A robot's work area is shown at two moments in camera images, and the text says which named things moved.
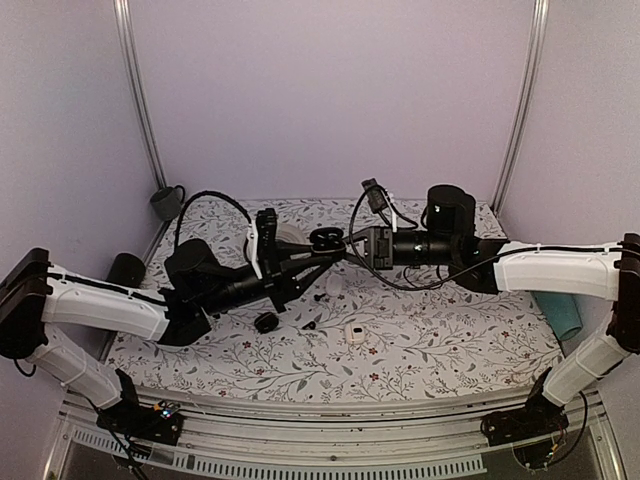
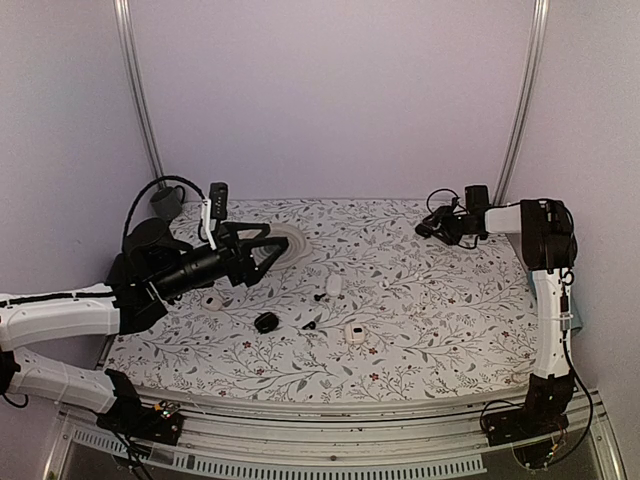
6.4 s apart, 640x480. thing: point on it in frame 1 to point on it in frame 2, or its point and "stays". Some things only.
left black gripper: (286, 281) to (243, 268)
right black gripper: (373, 248) to (441, 216)
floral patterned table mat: (353, 334) stays
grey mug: (167, 201) stays
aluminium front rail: (425, 442) stays
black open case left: (266, 322) stays
